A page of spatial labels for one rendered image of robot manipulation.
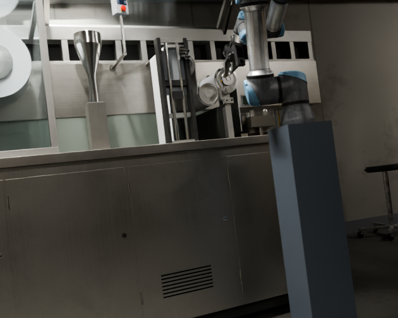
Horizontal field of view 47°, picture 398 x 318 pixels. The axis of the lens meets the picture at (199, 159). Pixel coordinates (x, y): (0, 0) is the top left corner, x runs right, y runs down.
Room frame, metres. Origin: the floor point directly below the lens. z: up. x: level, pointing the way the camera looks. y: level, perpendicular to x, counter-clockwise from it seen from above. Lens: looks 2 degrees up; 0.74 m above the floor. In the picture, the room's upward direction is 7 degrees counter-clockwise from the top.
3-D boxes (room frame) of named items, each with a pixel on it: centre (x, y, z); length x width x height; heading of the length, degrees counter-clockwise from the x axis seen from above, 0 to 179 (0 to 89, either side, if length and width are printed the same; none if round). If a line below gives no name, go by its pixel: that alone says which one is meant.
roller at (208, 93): (2.58, -0.05, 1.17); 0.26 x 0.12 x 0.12; 24
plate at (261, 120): (2.74, -0.30, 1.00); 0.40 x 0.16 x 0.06; 24
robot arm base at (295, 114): (1.93, -0.44, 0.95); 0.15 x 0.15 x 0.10
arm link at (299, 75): (1.93, -0.43, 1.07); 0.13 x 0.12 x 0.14; 90
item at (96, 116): (2.32, 0.50, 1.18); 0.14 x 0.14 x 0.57
